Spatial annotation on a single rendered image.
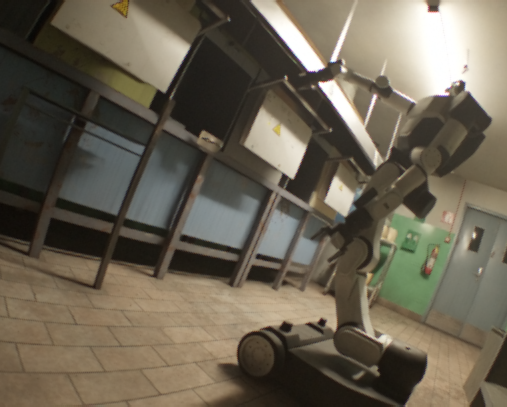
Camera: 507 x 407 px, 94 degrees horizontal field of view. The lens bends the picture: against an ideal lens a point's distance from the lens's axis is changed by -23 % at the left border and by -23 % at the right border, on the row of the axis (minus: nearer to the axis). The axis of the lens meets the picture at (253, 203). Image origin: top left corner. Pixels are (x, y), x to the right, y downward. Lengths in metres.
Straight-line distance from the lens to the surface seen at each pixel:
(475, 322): 5.40
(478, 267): 5.39
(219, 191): 2.02
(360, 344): 1.22
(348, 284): 1.25
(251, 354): 1.24
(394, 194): 1.09
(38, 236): 1.52
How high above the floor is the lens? 0.59
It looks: 2 degrees up
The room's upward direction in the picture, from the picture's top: 23 degrees clockwise
